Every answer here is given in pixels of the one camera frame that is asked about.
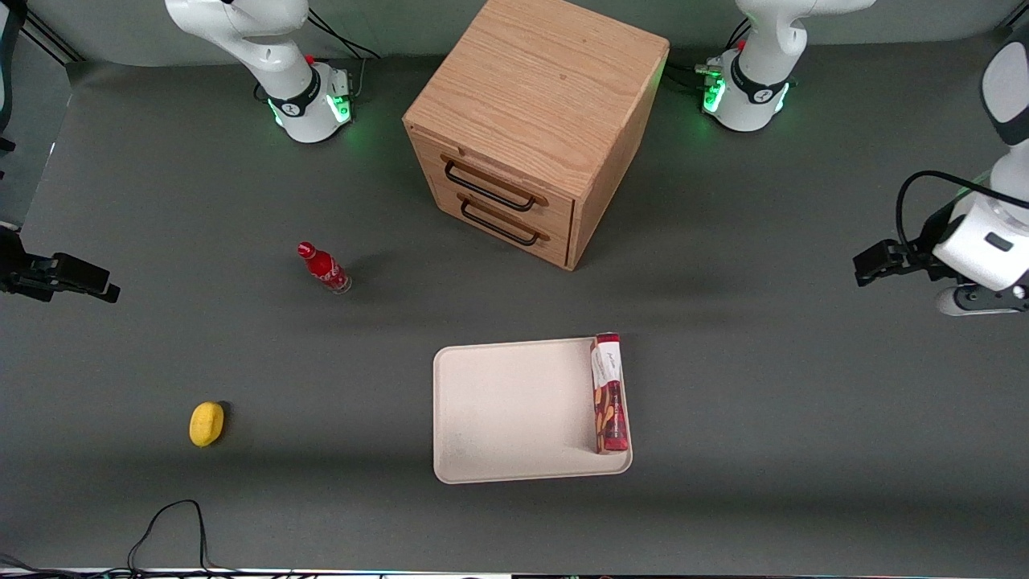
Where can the yellow lemon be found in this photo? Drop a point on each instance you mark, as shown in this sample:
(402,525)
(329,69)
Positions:
(206,424)

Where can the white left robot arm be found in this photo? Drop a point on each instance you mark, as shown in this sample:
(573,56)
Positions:
(756,80)

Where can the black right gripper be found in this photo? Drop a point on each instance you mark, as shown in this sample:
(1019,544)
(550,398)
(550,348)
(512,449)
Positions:
(18,268)

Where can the red cola bottle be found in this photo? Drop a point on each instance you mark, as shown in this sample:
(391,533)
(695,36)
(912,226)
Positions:
(325,269)

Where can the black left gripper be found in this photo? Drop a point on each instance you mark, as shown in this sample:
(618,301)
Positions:
(919,260)

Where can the wooden drawer front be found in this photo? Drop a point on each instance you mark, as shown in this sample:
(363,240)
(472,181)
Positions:
(555,245)
(555,205)

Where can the wooden drawer cabinet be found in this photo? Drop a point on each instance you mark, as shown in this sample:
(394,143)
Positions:
(539,88)

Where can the red cookie box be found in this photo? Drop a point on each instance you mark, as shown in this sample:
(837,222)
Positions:
(609,394)

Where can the beige rectangular tray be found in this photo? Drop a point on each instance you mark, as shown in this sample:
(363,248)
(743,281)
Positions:
(514,410)

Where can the black frame bar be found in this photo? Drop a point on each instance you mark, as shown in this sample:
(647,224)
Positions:
(1014,29)
(52,38)

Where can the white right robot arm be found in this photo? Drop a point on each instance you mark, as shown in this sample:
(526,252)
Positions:
(301,96)

